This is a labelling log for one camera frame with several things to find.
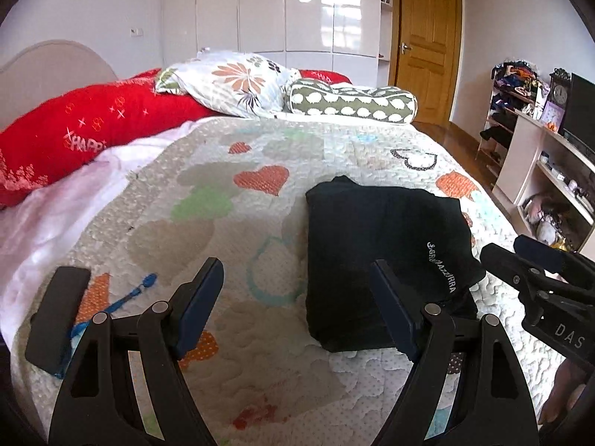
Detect clothes rack with clothes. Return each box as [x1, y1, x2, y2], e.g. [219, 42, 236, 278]
[478, 59, 550, 182]

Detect white bed sheet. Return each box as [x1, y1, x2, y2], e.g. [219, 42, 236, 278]
[0, 120, 212, 335]

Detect heart patterned quilt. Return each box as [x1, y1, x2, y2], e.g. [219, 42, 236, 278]
[9, 114, 565, 446]

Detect floral pillow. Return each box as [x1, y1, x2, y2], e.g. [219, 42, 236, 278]
[153, 50, 303, 119]

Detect beige headboard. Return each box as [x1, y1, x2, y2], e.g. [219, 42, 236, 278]
[0, 39, 118, 132]

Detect black pants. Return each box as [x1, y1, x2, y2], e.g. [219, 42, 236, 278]
[304, 175, 487, 354]

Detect green patterned bolster pillow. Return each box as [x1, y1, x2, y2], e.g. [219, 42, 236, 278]
[284, 79, 419, 126]

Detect red pillow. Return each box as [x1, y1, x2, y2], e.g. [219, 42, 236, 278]
[0, 68, 353, 210]

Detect ornate table clock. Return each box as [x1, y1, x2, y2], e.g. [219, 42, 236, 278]
[549, 68, 572, 106]

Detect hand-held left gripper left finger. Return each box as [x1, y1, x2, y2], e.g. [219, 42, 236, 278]
[49, 257, 225, 446]

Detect black television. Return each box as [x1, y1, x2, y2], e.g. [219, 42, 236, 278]
[557, 73, 595, 150]

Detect black phone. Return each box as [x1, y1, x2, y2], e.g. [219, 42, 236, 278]
[24, 266, 92, 375]

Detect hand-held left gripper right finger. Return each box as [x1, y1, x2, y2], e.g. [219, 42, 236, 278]
[369, 259, 540, 446]

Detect white television cabinet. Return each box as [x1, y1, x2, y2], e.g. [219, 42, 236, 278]
[492, 110, 595, 252]

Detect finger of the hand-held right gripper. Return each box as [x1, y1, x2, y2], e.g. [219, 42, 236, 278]
[514, 234, 595, 285]
[480, 243, 566, 306]

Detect wooden door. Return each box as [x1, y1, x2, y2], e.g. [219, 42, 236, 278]
[389, 0, 463, 126]

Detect white glossy wardrobe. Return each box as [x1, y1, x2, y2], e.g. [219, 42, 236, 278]
[163, 0, 394, 81]

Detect person's right hand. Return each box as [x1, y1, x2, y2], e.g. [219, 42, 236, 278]
[538, 361, 590, 426]

